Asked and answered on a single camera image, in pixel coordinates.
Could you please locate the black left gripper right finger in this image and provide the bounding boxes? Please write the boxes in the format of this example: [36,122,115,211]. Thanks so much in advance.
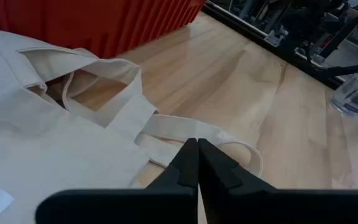
[198,138,358,224]

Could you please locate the red plastic bin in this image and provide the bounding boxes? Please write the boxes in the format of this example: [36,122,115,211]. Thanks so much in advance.
[0,0,206,60]

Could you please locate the clear plastic spray bottle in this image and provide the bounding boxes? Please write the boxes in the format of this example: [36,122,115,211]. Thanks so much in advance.
[328,49,358,116]

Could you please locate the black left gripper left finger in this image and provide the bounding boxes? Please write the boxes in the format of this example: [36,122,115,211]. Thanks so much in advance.
[35,138,200,224]

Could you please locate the black aluminium table frame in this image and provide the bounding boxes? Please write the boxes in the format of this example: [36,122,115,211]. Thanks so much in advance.
[201,0,358,116]

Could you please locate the cream canvas tote bag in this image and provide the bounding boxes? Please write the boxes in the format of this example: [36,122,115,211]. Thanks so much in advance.
[0,23,264,224]

